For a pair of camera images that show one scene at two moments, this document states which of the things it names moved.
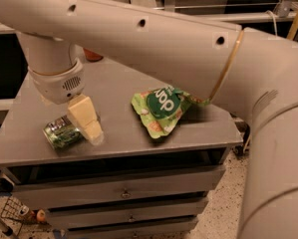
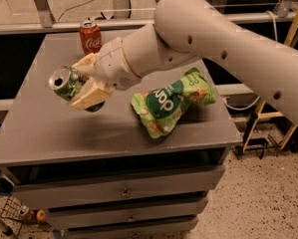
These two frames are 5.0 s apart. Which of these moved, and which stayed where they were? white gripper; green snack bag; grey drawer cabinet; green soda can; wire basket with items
Moved: white gripper; green soda can
Stayed: grey drawer cabinet; wire basket with items; green snack bag
